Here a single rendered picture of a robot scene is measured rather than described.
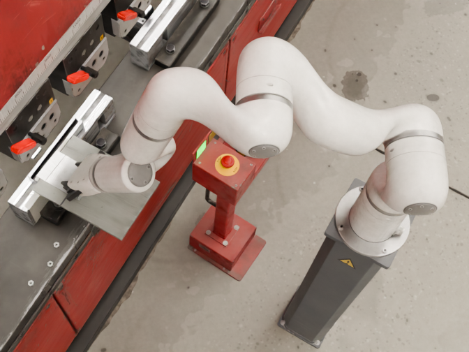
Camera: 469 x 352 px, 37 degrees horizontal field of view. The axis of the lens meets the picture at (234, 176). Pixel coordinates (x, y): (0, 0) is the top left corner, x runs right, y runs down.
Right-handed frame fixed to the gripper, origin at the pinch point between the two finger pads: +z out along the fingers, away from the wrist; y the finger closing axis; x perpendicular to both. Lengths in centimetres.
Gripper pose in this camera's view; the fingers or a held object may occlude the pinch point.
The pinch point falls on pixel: (75, 176)
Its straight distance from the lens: 176.5
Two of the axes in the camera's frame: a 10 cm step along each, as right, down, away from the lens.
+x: 6.2, 6.3, 4.7
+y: -4.9, 7.8, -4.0
